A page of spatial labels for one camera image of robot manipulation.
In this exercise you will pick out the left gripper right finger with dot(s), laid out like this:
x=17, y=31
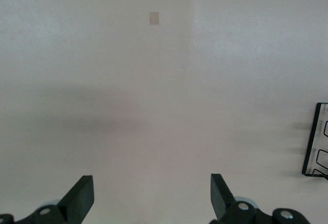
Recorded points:
x=223, y=201

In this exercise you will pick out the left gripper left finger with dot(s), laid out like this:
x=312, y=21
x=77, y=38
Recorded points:
x=74, y=203

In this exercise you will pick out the small brown tape patch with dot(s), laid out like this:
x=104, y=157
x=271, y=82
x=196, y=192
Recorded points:
x=154, y=18

